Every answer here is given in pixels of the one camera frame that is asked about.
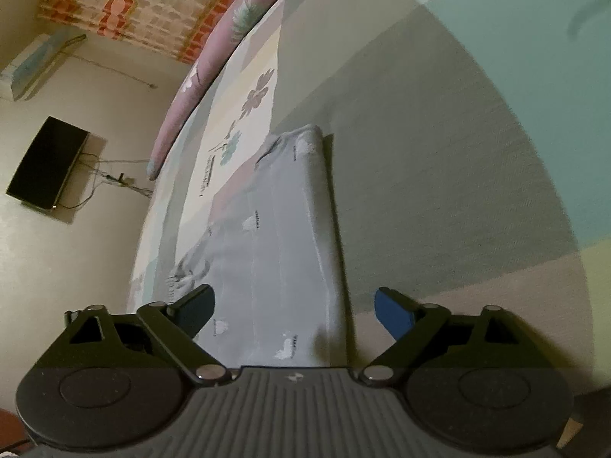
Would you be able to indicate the purple floral quilt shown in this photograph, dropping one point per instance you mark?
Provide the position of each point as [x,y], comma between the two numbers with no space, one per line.
[210,67]

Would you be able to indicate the white wall air conditioner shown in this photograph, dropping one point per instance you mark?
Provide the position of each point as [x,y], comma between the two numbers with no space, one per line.
[33,64]

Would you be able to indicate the patterned orange beige curtain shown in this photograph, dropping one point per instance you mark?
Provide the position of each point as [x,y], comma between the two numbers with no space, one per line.
[143,4]

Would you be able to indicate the bed with patchwork sheet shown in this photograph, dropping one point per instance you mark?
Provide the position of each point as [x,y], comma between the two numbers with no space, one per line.
[429,129]

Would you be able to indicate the wall-mounted black screen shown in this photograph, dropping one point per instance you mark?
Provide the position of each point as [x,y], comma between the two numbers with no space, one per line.
[47,164]

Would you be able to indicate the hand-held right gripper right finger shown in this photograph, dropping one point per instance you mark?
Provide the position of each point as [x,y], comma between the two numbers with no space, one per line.
[394,312]

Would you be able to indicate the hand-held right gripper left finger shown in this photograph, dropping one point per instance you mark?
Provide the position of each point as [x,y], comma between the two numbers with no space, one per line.
[198,307]

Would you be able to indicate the grey printed pajama pants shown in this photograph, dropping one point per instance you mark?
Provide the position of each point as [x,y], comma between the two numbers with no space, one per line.
[281,248]

